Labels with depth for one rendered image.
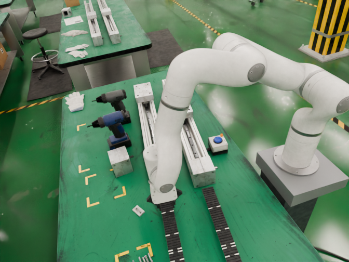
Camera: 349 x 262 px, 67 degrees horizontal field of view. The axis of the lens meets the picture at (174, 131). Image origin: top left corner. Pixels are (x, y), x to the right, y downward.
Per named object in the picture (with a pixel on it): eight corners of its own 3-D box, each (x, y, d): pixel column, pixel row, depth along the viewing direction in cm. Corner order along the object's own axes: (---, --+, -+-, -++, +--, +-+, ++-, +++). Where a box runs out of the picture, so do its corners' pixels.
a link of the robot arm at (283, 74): (329, 112, 97) (300, 91, 109) (351, 83, 91) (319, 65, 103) (219, 78, 74) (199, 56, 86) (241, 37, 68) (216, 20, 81)
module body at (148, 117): (171, 178, 126) (169, 166, 120) (151, 182, 125) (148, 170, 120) (150, 92, 187) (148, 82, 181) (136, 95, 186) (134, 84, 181)
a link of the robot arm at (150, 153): (174, 181, 95) (167, 164, 102) (170, 156, 87) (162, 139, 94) (152, 189, 94) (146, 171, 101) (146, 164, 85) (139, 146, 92)
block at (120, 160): (138, 169, 132) (134, 156, 126) (116, 178, 130) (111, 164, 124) (133, 157, 139) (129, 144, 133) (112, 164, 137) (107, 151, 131)
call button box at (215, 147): (227, 152, 134) (228, 143, 130) (209, 156, 134) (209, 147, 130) (222, 142, 141) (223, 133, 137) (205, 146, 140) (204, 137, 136)
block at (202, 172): (220, 182, 121) (220, 168, 115) (194, 188, 120) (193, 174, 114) (214, 168, 128) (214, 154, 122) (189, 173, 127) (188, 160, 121)
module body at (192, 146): (210, 169, 127) (209, 157, 122) (189, 173, 127) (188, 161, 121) (176, 87, 188) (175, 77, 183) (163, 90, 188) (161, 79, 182)
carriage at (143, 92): (155, 103, 166) (152, 94, 161) (137, 106, 165) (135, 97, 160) (151, 90, 178) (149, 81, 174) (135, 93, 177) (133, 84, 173)
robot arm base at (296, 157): (293, 141, 127) (303, 109, 116) (328, 165, 114) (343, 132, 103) (264, 155, 121) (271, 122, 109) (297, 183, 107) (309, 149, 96)
